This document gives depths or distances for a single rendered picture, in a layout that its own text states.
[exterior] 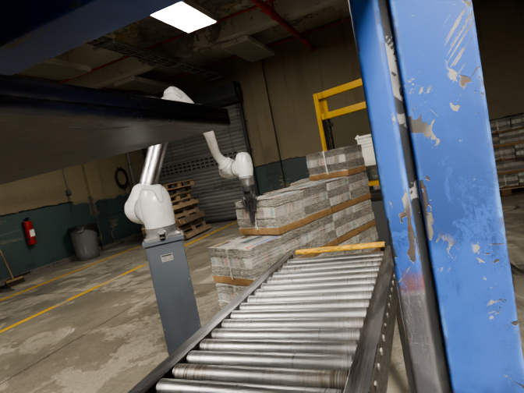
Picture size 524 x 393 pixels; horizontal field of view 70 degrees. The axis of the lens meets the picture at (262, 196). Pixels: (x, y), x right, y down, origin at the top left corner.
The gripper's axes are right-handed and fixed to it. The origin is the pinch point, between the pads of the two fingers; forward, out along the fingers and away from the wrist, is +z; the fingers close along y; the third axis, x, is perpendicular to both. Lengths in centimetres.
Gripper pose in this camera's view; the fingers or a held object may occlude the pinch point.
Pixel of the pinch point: (252, 217)
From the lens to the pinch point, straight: 237.5
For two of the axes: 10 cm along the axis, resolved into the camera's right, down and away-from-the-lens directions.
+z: 1.5, 9.9, 0.3
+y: -7.0, 0.9, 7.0
